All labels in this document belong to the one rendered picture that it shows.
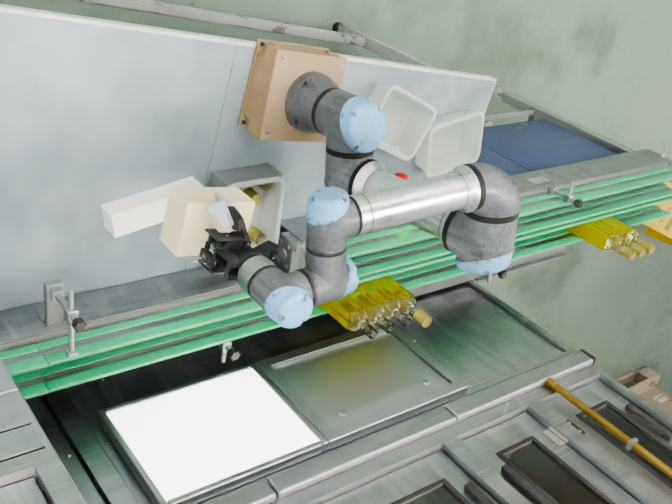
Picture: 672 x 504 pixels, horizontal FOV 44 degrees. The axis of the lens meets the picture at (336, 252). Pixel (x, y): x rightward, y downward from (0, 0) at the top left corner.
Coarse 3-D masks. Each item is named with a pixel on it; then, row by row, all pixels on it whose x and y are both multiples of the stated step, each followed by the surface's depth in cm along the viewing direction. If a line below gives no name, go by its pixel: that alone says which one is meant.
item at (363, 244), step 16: (624, 176) 306; (640, 176) 308; (656, 176) 312; (576, 192) 286; (592, 192) 287; (608, 192) 289; (528, 208) 267; (544, 208) 269; (352, 240) 230; (368, 240) 232; (384, 240) 232; (400, 240) 234; (416, 240) 236; (352, 256) 223
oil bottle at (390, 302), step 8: (368, 288) 229; (376, 288) 230; (384, 288) 230; (376, 296) 226; (384, 296) 226; (392, 296) 227; (384, 304) 224; (392, 304) 224; (400, 304) 226; (392, 312) 224
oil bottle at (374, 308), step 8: (360, 288) 229; (352, 296) 225; (360, 296) 225; (368, 296) 226; (360, 304) 223; (368, 304) 222; (376, 304) 223; (368, 312) 221; (376, 312) 221; (384, 312) 223; (368, 320) 221
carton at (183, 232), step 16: (176, 192) 165; (192, 192) 167; (208, 192) 169; (224, 192) 172; (240, 192) 174; (176, 208) 165; (192, 208) 163; (240, 208) 170; (176, 224) 165; (192, 224) 165; (208, 224) 167; (160, 240) 171; (176, 240) 166; (192, 240) 167; (176, 256) 166
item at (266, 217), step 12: (252, 180) 207; (264, 180) 208; (276, 180) 210; (264, 192) 219; (276, 192) 215; (264, 204) 220; (276, 204) 216; (252, 216) 221; (264, 216) 221; (276, 216) 217; (264, 228) 223; (276, 228) 219; (276, 240) 221
